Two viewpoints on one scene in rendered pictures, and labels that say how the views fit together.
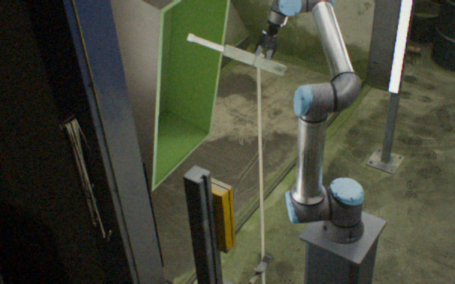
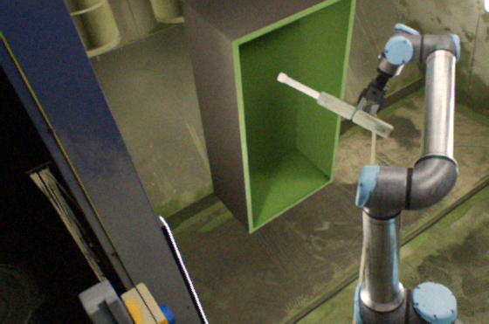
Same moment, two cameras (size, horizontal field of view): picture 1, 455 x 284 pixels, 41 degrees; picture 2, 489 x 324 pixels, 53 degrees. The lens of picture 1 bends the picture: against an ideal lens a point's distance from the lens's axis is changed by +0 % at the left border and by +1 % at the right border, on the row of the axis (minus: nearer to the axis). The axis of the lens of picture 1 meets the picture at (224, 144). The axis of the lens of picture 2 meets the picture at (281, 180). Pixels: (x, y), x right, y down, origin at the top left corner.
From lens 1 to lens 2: 110 cm
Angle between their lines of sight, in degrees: 18
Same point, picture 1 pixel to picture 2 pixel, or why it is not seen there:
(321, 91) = (389, 179)
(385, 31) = not seen: outside the picture
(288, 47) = (459, 95)
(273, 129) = not seen: hidden behind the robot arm
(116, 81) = (99, 128)
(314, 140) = (380, 240)
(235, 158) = not seen: hidden behind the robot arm
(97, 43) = (54, 77)
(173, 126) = (296, 166)
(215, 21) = (337, 60)
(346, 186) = (434, 297)
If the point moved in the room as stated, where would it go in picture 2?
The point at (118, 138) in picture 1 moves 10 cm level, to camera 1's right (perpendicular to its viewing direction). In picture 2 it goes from (113, 197) to (143, 201)
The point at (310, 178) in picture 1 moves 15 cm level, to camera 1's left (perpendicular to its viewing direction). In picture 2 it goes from (378, 282) to (333, 274)
